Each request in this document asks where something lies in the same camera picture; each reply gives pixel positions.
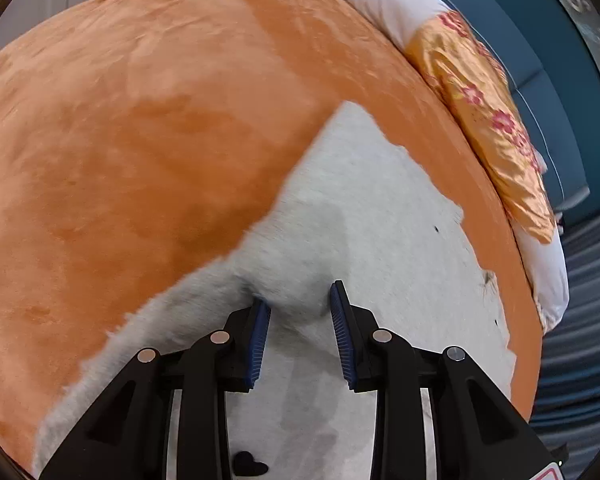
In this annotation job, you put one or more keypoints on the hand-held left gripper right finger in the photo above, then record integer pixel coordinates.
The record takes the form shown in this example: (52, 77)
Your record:
(341, 340)

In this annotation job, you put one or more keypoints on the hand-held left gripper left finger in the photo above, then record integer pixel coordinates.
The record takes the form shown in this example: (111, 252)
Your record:
(260, 340)

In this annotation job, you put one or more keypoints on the white fuzzy knit blanket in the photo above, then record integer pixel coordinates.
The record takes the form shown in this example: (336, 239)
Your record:
(370, 210)

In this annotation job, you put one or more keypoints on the orange plush blanket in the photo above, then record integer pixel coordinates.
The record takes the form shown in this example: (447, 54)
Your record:
(130, 160)

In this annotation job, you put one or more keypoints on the grey curtain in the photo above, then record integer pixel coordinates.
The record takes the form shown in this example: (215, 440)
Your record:
(585, 335)

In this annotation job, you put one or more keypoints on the orange floral satin cloth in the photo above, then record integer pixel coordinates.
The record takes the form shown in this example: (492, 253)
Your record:
(480, 110)

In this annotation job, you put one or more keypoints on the blue padded headboard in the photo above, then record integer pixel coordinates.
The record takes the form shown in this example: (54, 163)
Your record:
(530, 35)

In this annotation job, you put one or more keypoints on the dark floral cloth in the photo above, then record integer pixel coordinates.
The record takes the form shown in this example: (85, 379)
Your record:
(595, 25)

